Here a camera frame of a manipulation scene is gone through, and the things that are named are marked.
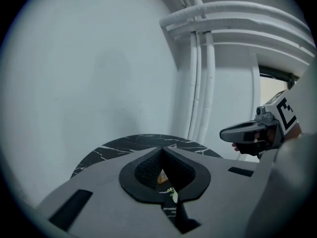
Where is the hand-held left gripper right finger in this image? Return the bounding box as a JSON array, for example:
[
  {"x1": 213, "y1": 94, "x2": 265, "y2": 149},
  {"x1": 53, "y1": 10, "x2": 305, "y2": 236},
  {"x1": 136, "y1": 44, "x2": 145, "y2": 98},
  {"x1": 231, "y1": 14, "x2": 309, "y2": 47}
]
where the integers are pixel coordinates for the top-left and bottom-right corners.
[{"x1": 162, "y1": 147, "x2": 261, "y2": 235}]

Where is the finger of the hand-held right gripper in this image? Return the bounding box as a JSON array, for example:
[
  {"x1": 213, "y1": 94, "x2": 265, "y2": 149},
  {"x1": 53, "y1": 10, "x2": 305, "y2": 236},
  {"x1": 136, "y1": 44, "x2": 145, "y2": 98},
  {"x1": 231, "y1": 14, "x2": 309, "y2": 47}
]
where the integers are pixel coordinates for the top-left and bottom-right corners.
[{"x1": 219, "y1": 121, "x2": 260, "y2": 143}]

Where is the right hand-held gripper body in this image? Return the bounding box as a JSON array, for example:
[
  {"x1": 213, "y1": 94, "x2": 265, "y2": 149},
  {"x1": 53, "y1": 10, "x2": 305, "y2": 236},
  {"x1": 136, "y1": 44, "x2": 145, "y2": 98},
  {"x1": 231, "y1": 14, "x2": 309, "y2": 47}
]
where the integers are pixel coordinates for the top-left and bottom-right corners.
[{"x1": 254, "y1": 89, "x2": 302, "y2": 159}]

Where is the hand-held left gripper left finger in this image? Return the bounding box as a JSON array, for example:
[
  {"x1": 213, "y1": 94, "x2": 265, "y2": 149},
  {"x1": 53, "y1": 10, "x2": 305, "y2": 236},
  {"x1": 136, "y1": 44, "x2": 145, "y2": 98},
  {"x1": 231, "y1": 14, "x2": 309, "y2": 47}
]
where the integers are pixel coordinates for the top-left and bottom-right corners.
[{"x1": 37, "y1": 147, "x2": 182, "y2": 235}]

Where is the person's right forearm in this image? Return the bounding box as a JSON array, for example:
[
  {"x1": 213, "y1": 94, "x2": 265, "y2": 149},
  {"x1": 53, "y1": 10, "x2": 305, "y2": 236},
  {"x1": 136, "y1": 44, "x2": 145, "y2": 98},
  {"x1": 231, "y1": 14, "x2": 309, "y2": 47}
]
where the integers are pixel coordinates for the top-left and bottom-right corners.
[{"x1": 287, "y1": 124, "x2": 303, "y2": 141}]

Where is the person's right hand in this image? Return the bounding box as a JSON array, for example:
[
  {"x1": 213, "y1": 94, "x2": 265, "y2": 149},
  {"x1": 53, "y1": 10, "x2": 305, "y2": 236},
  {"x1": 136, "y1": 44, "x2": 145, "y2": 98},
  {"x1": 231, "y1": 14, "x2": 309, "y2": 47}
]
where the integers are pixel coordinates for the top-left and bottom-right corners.
[{"x1": 232, "y1": 127, "x2": 276, "y2": 156}]

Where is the black marble table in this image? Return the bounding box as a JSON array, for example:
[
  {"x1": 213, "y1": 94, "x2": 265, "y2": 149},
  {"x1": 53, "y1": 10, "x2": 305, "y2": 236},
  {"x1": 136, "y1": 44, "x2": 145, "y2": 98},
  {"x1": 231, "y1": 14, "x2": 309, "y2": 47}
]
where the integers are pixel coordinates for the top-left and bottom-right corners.
[{"x1": 70, "y1": 133, "x2": 223, "y2": 223}]

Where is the green leafy sprig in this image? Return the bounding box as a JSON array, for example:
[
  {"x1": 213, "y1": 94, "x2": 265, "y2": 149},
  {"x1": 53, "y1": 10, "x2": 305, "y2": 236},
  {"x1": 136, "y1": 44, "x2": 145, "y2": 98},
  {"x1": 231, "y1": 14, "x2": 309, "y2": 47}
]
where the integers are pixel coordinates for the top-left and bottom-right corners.
[{"x1": 166, "y1": 186, "x2": 179, "y2": 204}]

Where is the thick white vertical pipe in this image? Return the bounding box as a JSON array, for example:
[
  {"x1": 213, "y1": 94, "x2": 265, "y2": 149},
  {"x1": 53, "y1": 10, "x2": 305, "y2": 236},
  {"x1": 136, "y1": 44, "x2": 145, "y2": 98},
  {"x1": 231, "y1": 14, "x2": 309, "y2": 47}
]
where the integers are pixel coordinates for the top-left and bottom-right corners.
[{"x1": 197, "y1": 31, "x2": 215, "y2": 143}]

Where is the thin white vertical pipe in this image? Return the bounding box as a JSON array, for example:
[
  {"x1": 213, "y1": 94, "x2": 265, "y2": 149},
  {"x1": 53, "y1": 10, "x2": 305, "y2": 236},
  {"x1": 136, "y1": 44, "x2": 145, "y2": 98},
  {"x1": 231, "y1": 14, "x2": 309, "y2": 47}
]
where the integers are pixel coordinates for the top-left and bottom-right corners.
[{"x1": 187, "y1": 31, "x2": 200, "y2": 140}]

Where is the person's grey clothing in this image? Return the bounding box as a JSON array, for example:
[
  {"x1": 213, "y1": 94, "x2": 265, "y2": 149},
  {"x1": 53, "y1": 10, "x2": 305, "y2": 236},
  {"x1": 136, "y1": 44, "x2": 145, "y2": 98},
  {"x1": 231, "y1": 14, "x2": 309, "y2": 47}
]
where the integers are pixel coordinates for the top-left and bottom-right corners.
[{"x1": 272, "y1": 56, "x2": 317, "y2": 238}]

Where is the thick white horizontal pipe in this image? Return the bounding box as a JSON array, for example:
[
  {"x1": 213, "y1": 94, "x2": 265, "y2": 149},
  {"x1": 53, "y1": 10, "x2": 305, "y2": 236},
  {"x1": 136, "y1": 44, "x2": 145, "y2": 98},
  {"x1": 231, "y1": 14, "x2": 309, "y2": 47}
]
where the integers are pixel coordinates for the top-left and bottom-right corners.
[{"x1": 159, "y1": 0, "x2": 312, "y2": 36}]

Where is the dark window frame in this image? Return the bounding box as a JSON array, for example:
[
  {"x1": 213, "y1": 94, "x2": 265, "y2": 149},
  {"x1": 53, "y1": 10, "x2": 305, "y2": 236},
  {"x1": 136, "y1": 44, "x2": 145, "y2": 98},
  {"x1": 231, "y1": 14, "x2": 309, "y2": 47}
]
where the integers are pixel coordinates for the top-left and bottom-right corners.
[{"x1": 258, "y1": 65, "x2": 299, "y2": 88}]

